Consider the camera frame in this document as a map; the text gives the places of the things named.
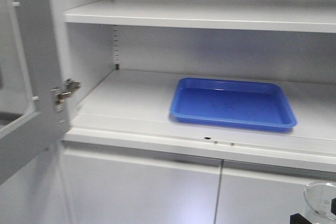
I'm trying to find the metal door hinge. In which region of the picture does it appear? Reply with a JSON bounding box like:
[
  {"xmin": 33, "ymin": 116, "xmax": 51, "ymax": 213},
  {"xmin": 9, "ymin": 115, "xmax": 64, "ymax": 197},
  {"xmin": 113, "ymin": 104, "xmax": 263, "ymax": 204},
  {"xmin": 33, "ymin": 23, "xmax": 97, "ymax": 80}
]
[{"xmin": 51, "ymin": 78, "xmax": 82, "ymax": 113}]

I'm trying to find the blue plastic tray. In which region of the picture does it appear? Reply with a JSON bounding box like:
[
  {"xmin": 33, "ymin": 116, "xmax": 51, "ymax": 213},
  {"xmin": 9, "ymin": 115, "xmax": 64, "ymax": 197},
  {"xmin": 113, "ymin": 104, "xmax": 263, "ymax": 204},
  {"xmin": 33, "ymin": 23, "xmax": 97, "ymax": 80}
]
[{"xmin": 170, "ymin": 78, "xmax": 297, "ymax": 132}]

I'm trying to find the lower left cabinet door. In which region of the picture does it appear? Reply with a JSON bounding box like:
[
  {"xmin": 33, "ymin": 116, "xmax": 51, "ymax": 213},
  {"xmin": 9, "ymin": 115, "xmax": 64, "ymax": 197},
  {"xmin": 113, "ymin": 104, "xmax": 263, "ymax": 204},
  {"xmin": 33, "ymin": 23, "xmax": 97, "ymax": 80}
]
[{"xmin": 62, "ymin": 141, "xmax": 221, "ymax": 223}]

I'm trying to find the grey cabinet glass door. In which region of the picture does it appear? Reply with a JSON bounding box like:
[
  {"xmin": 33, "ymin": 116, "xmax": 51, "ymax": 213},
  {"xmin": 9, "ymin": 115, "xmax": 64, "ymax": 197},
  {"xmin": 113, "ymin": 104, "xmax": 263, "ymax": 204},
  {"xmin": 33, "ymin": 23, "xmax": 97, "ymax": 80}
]
[{"xmin": 1, "ymin": 0, "xmax": 69, "ymax": 183}]

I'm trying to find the lower right cabinet door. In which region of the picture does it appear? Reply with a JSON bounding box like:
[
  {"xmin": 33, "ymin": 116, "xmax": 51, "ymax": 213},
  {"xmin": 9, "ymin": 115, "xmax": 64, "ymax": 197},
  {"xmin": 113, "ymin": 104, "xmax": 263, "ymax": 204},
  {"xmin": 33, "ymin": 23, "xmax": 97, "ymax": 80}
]
[{"xmin": 215, "ymin": 160, "xmax": 335, "ymax": 223}]

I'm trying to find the grey cabinet upper shelf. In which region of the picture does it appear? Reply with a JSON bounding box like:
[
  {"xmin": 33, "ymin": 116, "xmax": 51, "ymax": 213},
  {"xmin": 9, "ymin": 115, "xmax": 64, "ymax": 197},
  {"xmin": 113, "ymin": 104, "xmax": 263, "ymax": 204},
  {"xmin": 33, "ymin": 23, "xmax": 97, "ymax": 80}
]
[{"xmin": 64, "ymin": 0, "xmax": 335, "ymax": 33}]

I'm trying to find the grey storage cabinet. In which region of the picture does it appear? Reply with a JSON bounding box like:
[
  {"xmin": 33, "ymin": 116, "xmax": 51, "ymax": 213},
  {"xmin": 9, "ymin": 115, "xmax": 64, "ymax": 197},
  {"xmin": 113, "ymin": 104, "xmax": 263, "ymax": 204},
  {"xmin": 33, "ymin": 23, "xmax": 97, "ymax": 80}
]
[{"xmin": 51, "ymin": 0, "xmax": 335, "ymax": 223}]

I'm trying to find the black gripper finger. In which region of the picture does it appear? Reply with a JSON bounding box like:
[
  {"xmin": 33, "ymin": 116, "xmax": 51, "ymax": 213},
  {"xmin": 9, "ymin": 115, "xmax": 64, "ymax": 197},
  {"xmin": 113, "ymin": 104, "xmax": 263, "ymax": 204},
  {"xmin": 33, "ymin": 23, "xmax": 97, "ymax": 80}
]
[{"xmin": 290, "ymin": 213, "xmax": 310, "ymax": 224}]

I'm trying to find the clear glass beaker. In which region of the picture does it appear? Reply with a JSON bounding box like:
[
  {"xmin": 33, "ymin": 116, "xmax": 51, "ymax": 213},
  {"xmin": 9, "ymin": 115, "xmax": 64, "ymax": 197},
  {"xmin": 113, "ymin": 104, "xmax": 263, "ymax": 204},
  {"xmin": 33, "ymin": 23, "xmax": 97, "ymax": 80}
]
[{"xmin": 303, "ymin": 181, "xmax": 335, "ymax": 223}]

